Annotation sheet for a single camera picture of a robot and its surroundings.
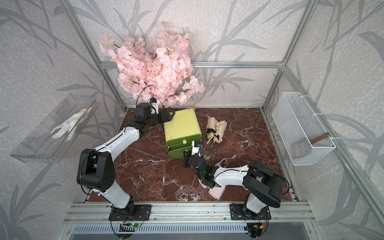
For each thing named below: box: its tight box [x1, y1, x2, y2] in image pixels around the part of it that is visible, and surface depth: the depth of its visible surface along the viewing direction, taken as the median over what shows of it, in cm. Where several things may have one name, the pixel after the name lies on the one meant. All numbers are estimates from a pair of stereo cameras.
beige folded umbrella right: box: [210, 120, 228, 148], surface depth 104 cm
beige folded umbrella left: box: [205, 116, 218, 145], surface depth 104 cm
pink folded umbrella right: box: [208, 185, 226, 201], surface depth 79 cm
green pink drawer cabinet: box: [163, 108, 203, 159], surface depth 82 cm
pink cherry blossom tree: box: [98, 28, 206, 108], surface depth 71 cm
